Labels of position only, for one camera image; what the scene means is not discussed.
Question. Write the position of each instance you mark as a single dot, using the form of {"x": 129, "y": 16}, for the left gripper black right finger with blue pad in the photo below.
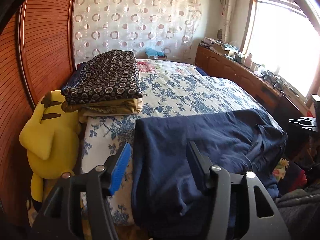
{"x": 256, "y": 215}

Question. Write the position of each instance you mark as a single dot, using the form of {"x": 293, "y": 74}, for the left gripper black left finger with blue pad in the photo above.
{"x": 60, "y": 214}

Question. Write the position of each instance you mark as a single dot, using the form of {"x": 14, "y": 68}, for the blue floral bed sheet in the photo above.
{"x": 164, "y": 96}

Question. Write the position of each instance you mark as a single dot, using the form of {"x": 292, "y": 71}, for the white circle pattern curtain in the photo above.
{"x": 167, "y": 26}

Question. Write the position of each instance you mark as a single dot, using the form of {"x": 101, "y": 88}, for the blue tissue box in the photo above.
{"x": 153, "y": 54}

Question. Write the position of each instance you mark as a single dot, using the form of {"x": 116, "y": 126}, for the beige side curtain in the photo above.
{"x": 228, "y": 10}

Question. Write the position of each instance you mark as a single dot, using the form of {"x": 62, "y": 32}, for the navy blue printed t-shirt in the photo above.
{"x": 173, "y": 186}

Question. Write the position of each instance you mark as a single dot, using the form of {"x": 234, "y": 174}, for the mustard yellow folded cloth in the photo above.
{"x": 106, "y": 108}

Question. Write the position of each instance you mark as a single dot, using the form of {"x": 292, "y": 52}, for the dark patterned folded blanket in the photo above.
{"x": 108, "y": 76}

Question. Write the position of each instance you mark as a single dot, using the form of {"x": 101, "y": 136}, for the yellow plush toy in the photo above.
{"x": 51, "y": 138}

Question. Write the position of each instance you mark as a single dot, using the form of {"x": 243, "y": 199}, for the clutter pile on cabinet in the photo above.
{"x": 231, "y": 53}

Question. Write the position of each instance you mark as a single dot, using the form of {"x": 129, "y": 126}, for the wooden sideboard cabinet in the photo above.
{"x": 276, "y": 102}

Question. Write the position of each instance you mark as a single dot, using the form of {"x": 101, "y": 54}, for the wooden headboard panel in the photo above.
{"x": 36, "y": 57}

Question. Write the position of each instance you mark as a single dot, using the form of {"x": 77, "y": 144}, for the pink floral quilt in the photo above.
{"x": 160, "y": 66}

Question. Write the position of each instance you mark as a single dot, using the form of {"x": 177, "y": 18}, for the wooden framed window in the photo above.
{"x": 282, "y": 39}

